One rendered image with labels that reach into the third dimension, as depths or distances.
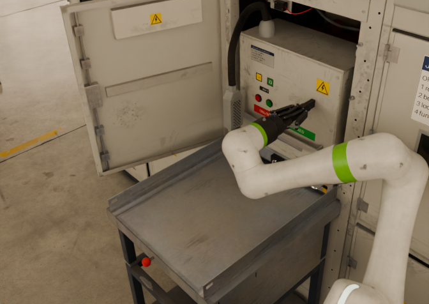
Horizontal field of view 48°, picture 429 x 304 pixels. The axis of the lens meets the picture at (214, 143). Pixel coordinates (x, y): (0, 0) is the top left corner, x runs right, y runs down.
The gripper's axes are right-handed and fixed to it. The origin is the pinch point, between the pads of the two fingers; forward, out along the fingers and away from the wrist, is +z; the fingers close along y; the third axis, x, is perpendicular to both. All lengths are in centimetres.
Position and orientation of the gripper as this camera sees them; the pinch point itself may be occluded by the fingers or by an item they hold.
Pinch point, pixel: (307, 106)
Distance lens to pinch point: 175.8
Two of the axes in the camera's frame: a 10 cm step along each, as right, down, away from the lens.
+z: 7.4, -4.1, 5.4
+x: -0.4, -8.2, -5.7
